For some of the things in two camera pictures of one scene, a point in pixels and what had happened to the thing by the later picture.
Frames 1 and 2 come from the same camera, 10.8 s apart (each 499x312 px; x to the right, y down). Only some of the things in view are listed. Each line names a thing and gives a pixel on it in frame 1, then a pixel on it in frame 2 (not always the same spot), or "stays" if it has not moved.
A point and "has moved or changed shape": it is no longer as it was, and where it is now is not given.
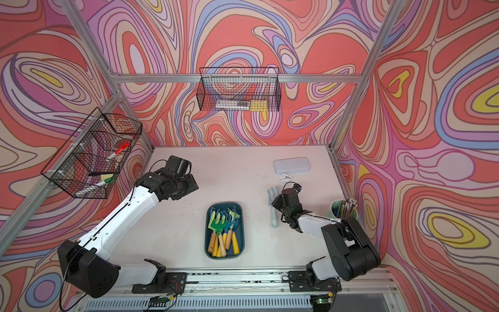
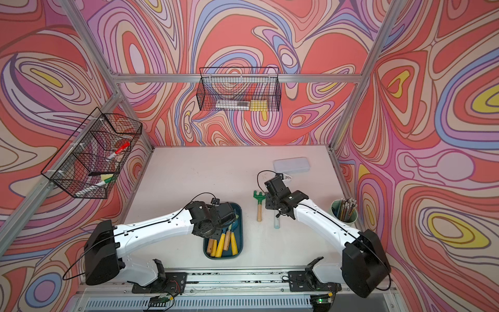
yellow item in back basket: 259,105 stays
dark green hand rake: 218,225 has moved or changed shape
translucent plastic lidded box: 291,165 stays
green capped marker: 91,188 stays
